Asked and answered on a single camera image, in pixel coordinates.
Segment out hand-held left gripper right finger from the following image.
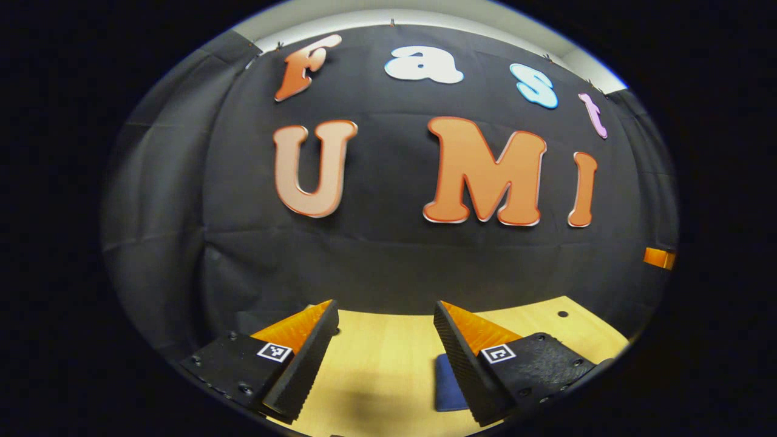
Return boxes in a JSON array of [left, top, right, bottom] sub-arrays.
[[432, 299, 615, 427]]

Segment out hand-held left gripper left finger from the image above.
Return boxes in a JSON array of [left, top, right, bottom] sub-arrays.
[[178, 299, 341, 425]]

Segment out blue denim jeans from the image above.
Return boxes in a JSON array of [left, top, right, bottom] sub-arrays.
[[433, 353, 470, 413]]

